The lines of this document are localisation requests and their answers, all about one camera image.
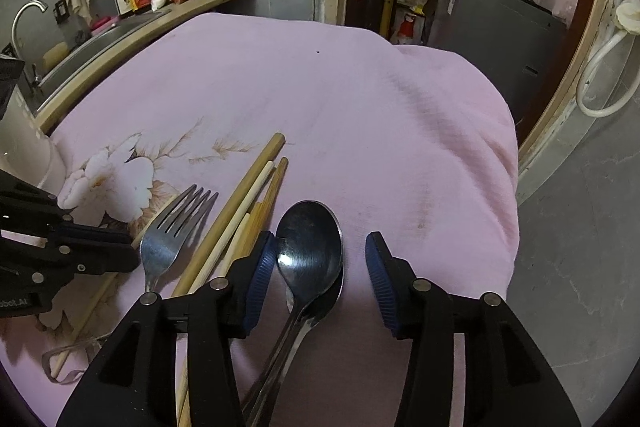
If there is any pale cream chopstick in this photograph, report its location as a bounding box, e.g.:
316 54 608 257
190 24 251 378
188 160 273 294

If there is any white hose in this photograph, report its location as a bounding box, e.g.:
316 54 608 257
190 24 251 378
576 0 640 118

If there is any white utensil holder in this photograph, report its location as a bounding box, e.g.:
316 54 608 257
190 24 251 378
1 88 66 196

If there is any steel fork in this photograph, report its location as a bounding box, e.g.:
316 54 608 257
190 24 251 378
140 184 218 293

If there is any brown bamboo chopstick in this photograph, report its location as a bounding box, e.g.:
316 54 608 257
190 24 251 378
171 132 285 297

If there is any steel faucet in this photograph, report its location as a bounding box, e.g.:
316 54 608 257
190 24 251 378
10 0 49 60

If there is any steel spoon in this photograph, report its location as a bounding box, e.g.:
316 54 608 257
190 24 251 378
244 270 344 426
242 200 344 421

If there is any dark tan chopstick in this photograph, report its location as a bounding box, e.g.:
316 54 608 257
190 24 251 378
188 157 288 426

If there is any grey cabinet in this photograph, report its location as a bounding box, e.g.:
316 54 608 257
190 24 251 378
427 0 566 121

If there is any pink floral cloth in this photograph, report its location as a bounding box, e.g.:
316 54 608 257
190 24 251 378
0 12 522 427

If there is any red white bottle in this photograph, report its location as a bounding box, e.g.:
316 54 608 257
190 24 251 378
394 10 424 44

